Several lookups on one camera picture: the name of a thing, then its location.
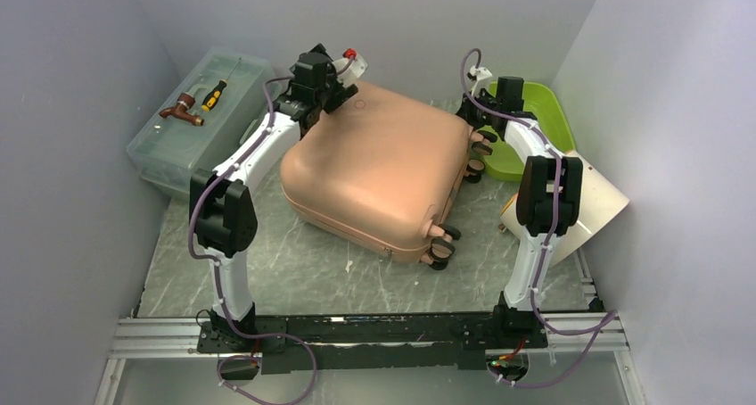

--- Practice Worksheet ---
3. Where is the pink hard-shell suitcase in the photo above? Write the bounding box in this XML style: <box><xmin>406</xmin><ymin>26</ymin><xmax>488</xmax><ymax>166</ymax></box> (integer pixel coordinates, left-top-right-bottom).
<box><xmin>279</xmin><ymin>81</ymin><xmax>494</xmax><ymax>270</ymax></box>

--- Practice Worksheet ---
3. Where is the yellow black screwdriver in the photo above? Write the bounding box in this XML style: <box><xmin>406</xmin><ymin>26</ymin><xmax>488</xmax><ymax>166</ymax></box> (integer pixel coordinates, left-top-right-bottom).
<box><xmin>201</xmin><ymin>57</ymin><xmax>242</xmax><ymax>112</ymax></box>

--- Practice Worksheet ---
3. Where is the cream appliance with orange rim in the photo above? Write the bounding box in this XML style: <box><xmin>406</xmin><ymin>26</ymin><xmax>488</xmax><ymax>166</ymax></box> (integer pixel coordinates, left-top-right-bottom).
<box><xmin>498</xmin><ymin>149</ymin><xmax>631</xmax><ymax>269</ymax></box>

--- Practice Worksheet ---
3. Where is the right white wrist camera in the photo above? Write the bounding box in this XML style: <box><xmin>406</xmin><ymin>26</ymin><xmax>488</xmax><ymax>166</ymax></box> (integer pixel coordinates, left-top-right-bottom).
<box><xmin>467</xmin><ymin>66</ymin><xmax>494</xmax><ymax>97</ymax></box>

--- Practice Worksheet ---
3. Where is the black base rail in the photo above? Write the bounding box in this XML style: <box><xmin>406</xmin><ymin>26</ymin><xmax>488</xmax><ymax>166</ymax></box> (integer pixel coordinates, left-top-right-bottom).
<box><xmin>196</xmin><ymin>306</ymin><xmax>548</xmax><ymax>375</ymax></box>

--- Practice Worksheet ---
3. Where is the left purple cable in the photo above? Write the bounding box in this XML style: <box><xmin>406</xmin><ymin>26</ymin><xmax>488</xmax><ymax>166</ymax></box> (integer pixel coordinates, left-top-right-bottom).
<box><xmin>186</xmin><ymin>56</ymin><xmax>320</xmax><ymax>405</ymax></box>

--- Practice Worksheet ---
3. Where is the green plastic tray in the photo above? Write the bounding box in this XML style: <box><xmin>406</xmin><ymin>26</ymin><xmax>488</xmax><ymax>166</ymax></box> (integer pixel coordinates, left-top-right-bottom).
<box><xmin>482</xmin><ymin>81</ymin><xmax>576</xmax><ymax>182</ymax></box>

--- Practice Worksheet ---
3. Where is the brown brass faucet valve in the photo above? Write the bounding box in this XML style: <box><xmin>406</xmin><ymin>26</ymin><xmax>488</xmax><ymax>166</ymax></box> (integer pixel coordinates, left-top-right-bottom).
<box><xmin>158</xmin><ymin>92</ymin><xmax>204</xmax><ymax>127</ymax></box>

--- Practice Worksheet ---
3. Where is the translucent plastic toolbox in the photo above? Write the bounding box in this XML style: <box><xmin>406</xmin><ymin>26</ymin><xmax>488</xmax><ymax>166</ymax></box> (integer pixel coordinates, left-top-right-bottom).
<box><xmin>127</xmin><ymin>48</ymin><xmax>275</xmax><ymax>201</ymax></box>

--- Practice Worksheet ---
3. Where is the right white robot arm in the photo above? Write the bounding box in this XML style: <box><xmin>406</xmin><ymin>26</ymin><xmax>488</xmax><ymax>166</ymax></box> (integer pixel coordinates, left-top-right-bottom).
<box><xmin>460</xmin><ymin>72</ymin><xmax>583</xmax><ymax>324</ymax></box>

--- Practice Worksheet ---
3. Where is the aluminium frame profile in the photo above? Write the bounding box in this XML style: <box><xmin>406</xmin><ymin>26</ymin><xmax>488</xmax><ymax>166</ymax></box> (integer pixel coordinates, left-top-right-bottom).
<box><xmin>95</xmin><ymin>308</ymin><xmax>645</xmax><ymax>404</ymax></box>

